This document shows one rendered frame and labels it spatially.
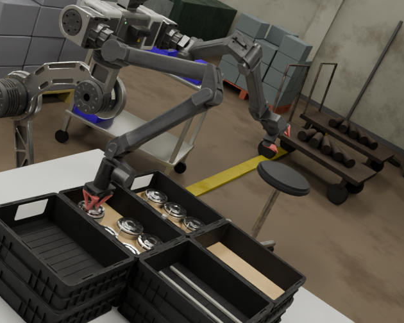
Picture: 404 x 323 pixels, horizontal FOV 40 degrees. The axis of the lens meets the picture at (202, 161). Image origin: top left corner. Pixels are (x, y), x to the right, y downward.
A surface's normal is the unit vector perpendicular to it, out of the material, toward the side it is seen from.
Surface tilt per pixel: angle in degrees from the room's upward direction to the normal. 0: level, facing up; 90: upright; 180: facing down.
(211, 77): 77
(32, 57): 90
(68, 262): 0
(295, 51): 90
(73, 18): 90
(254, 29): 90
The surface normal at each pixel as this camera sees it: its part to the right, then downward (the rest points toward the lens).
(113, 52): -0.37, -0.03
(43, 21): 0.78, 0.52
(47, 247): 0.39, -0.84
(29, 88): -0.46, 0.17
